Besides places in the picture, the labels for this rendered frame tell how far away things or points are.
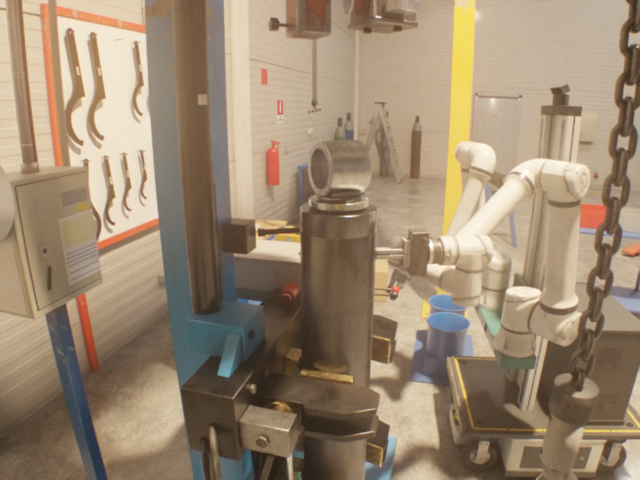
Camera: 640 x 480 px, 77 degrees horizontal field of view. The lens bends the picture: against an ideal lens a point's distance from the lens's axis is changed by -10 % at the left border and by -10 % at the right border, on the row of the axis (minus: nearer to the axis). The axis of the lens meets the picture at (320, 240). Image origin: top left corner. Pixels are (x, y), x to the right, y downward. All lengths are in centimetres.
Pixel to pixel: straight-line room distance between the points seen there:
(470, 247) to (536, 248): 106
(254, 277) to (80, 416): 81
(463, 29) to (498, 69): 830
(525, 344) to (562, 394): 168
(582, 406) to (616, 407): 209
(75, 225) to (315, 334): 81
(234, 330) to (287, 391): 22
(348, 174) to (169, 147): 52
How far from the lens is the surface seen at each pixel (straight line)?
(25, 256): 140
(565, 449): 45
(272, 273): 169
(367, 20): 101
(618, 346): 231
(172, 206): 137
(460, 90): 369
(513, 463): 244
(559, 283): 185
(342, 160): 115
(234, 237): 141
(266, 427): 115
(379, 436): 185
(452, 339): 304
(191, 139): 117
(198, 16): 119
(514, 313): 202
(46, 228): 143
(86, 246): 155
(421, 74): 1193
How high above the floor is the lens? 173
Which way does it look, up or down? 17 degrees down
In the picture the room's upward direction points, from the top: straight up
